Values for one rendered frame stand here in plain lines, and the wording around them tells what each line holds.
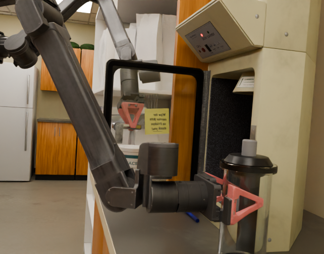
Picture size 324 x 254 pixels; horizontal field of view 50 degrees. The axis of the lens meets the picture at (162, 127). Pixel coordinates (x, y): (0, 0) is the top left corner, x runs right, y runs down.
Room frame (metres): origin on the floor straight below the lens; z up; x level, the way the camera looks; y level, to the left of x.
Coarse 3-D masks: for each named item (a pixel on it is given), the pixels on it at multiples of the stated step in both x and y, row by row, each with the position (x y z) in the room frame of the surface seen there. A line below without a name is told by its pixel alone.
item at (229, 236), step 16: (224, 160) 0.67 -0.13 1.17; (224, 176) 0.66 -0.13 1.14; (240, 176) 0.62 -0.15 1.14; (256, 176) 0.62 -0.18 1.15; (272, 176) 0.64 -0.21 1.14; (224, 192) 0.65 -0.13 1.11; (256, 192) 0.62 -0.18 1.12; (240, 208) 0.62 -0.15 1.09; (224, 224) 0.64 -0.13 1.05; (240, 224) 0.62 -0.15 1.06; (256, 224) 0.62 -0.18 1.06; (224, 240) 0.64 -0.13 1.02; (240, 240) 0.62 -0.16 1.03; (256, 240) 0.62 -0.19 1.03
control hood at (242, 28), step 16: (224, 0) 0.75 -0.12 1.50; (240, 0) 0.76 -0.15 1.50; (192, 16) 0.91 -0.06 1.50; (208, 16) 0.84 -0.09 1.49; (224, 16) 0.78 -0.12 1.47; (240, 16) 0.76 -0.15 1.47; (256, 16) 0.77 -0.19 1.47; (224, 32) 0.83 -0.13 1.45; (240, 32) 0.77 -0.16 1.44; (256, 32) 0.77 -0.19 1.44; (192, 48) 1.05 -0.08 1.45; (240, 48) 0.82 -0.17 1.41; (256, 48) 0.80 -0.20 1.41
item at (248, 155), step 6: (246, 144) 0.65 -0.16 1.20; (252, 144) 0.65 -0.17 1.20; (246, 150) 0.65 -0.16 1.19; (252, 150) 0.65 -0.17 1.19; (228, 156) 0.66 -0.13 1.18; (234, 156) 0.64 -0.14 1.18; (240, 156) 0.64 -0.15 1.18; (246, 156) 0.64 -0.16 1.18; (252, 156) 0.65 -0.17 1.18; (258, 156) 0.66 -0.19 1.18; (264, 156) 0.66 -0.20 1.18; (228, 162) 0.65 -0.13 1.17; (234, 162) 0.63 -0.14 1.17; (240, 162) 0.63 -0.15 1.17; (246, 162) 0.62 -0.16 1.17; (252, 162) 0.62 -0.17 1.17; (258, 162) 0.62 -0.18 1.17; (264, 162) 0.63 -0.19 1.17; (270, 162) 0.64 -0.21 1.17
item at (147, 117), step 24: (120, 72) 0.98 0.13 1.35; (144, 72) 1.00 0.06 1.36; (120, 96) 0.98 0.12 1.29; (144, 96) 1.00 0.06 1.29; (168, 96) 1.03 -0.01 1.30; (192, 96) 1.06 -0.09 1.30; (120, 120) 0.98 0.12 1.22; (144, 120) 1.01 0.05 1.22; (168, 120) 1.03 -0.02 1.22; (192, 120) 1.06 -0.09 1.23; (120, 144) 0.98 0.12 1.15
